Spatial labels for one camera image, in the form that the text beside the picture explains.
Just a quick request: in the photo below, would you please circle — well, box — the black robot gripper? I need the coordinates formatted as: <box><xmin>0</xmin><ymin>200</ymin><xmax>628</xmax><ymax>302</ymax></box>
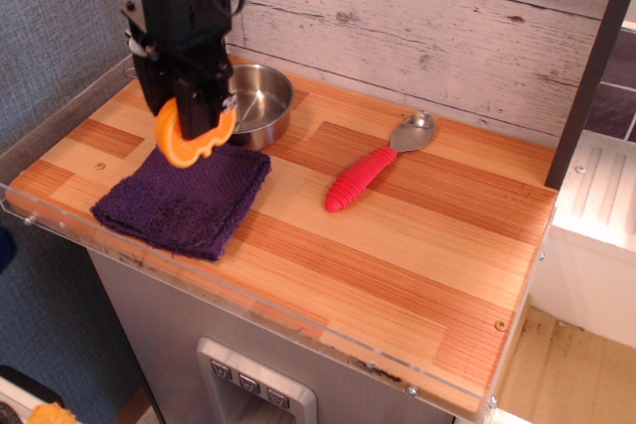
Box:
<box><xmin>123</xmin><ymin>0</ymin><xmax>236</xmax><ymax>140</ymax></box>

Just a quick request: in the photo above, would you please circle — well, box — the orange toy half slice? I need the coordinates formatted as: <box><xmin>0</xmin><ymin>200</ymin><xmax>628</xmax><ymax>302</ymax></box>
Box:
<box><xmin>155</xmin><ymin>98</ymin><xmax>238</xmax><ymax>169</ymax></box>

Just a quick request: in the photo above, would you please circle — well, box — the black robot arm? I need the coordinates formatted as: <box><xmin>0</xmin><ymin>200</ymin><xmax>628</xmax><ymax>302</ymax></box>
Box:
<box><xmin>122</xmin><ymin>0</ymin><xmax>244</xmax><ymax>140</ymax></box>

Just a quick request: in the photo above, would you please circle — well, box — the purple folded rag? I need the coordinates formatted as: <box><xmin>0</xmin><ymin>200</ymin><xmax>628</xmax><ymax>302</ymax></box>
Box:
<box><xmin>91</xmin><ymin>144</ymin><xmax>271</xmax><ymax>261</ymax></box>

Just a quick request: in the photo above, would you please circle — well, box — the small steel saucepan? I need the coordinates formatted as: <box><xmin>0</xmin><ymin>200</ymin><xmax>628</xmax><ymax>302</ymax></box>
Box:
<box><xmin>123</xmin><ymin>63</ymin><xmax>295</xmax><ymax>151</ymax></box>

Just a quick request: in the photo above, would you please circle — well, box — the clear acrylic edge guard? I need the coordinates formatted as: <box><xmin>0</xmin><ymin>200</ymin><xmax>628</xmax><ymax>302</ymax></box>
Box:
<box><xmin>7</xmin><ymin>175</ymin><xmax>557</xmax><ymax>423</ymax></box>

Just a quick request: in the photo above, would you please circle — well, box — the silver dispenser panel with buttons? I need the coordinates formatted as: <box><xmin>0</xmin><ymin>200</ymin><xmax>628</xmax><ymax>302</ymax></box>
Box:
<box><xmin>197</xmin><ymin>337</ymin><xmax>318</xmax><ymax>423</ymax></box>

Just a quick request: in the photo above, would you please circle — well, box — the orange object bottom left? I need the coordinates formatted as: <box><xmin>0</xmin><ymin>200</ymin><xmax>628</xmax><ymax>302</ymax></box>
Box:
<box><xmin>27</xmin><ymin>403</ymin><xmax>79</xmax><ymax>424</ymax></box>

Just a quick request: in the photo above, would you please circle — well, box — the white toy sink drainboard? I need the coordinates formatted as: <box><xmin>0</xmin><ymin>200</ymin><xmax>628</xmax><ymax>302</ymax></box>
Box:
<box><xmin>554</xmin><ymin>131</ymin><xmax>635</xmax><ymax>252</ymax></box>

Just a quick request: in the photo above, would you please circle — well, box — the red handled metal spoon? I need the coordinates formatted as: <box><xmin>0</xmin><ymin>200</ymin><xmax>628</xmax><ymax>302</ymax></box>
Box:
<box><xmin>324</xmin><ymin>111</ymin><xmax>436</xmax><ymax>212</ymax></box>

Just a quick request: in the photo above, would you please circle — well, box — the dark right wooden post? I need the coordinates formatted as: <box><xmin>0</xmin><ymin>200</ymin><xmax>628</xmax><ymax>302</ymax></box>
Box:
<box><xmin>545</xmin><ymin>0</ymin><xmax>631</xmax><ymax>190</ymax></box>

